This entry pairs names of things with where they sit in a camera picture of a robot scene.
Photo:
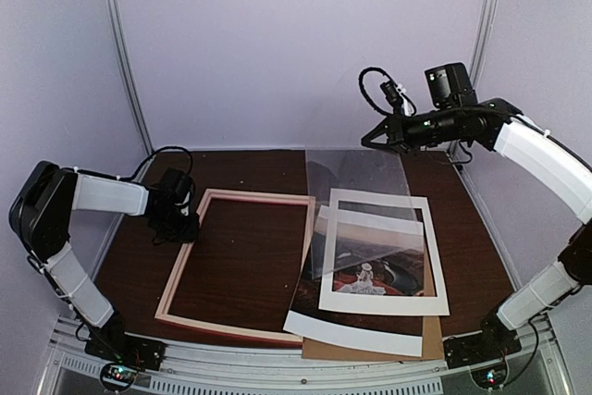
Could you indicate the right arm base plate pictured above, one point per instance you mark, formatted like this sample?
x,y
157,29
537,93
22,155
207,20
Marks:
x,y
475,349

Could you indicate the clear acrylic sheet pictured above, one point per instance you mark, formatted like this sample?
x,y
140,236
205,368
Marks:
x,y
364,209

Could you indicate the light wooden picture frame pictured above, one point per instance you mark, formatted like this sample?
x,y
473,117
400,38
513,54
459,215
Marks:
x,y
238,279

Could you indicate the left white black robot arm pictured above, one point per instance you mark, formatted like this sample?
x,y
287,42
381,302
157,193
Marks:
x,y
40,217

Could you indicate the left aluminium corner post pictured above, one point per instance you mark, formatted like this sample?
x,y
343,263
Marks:
x,y
125,69

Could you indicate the round controller board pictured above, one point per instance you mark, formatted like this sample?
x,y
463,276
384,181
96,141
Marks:
x,y
116,377
490,377

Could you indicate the right round controller board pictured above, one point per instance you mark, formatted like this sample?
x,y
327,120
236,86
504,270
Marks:
x,y
490,377

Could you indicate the landscape photo with white border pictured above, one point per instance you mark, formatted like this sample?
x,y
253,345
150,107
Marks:
x,y
351,316

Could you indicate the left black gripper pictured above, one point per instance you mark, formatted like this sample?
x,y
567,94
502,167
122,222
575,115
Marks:
x,y
191,235

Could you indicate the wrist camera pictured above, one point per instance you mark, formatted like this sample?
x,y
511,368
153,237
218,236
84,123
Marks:
x,y
450,86
177,186

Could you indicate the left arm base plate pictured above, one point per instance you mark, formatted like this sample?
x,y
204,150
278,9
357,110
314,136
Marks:
x,y
119,347

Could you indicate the left round controller board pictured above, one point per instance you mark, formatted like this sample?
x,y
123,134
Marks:
x,y
116,377

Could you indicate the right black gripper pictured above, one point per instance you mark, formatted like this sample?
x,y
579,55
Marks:
x,y
397,134

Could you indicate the aluminium corner post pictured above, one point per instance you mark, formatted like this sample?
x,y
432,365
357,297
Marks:
x,y
484,29
125,69

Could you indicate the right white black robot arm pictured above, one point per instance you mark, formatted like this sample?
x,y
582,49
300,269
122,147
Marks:
x,y
503,129

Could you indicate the right aluminium corner post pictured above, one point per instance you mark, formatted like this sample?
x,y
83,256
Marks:
x,y
484,29

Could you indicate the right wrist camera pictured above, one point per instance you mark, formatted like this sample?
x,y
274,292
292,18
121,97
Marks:
x,y
450,86

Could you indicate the white mat board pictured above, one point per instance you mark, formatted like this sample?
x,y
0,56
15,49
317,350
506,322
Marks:
x,y
435,299

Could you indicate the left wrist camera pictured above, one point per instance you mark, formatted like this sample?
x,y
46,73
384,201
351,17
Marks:
x,y
177,186

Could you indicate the brown cardboard backing board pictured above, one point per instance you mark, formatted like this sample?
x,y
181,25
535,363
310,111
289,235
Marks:
x,y
342,343

